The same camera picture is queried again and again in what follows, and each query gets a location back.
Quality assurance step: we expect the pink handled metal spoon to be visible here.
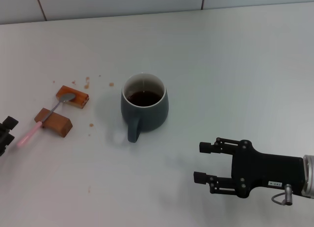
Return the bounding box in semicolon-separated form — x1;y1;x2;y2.
16;93;76;147

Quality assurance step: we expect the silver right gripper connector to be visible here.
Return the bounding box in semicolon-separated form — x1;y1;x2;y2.
284;184;294;205

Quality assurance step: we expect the grey ceramic cup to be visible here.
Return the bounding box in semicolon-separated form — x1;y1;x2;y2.
120;73;169;143

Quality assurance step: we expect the glossy orange wooden block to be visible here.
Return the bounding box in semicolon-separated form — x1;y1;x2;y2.
55;85;90;110

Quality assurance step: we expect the dark coffee liquid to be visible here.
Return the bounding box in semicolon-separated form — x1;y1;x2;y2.
127;90;163;107

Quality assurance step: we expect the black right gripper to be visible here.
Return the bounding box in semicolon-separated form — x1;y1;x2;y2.
193;137;306;199

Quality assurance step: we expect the grey right gripper cable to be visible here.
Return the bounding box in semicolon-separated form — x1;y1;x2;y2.
271;194;287;205

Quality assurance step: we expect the brown wooden spoon rest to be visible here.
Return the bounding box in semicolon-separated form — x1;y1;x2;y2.
34;107;73;139

